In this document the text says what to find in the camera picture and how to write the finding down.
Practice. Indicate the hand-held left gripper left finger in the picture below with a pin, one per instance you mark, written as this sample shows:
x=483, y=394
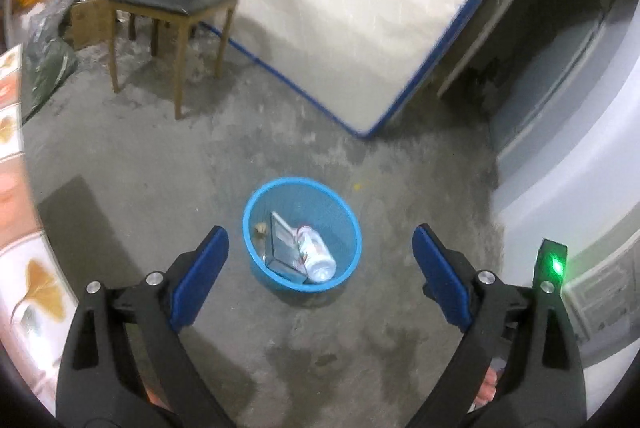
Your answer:
x=200, y=280

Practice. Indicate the wooden chair black seat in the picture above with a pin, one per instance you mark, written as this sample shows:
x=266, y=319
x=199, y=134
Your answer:
x=175, y=0

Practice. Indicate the patterned tablecloth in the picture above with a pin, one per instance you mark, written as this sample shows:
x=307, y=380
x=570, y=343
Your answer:
x=20, y=218

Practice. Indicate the grey box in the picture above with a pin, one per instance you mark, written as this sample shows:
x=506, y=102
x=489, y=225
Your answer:
x=282, y=243

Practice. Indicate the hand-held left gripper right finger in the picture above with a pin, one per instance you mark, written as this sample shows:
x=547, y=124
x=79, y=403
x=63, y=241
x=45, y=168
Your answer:
x=442, y=280

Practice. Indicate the blue plastic mesh wastebasket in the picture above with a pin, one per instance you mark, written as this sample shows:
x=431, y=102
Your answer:
x=260, y=258

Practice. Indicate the brown cardboard box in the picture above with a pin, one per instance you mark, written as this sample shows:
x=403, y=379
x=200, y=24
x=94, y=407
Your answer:
x=87, y=25

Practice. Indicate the white door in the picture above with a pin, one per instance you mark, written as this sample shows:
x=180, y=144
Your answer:
x=605, y=293

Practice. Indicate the small beige wrapper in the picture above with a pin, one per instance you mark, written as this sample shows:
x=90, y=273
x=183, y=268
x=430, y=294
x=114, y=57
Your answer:
x=260, y=230

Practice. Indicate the dark green plastic bag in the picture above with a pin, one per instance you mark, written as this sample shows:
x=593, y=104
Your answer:
x=47, y=72

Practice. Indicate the white yogurt drink bottle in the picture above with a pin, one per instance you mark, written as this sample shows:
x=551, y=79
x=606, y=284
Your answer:
x=317, y=258

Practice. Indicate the open dark cabinet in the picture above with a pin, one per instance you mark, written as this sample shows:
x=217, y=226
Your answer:
x=540, y=32

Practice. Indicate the white mattress blue trim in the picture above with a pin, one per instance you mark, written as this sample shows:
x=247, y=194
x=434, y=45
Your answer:
x=360, y=7

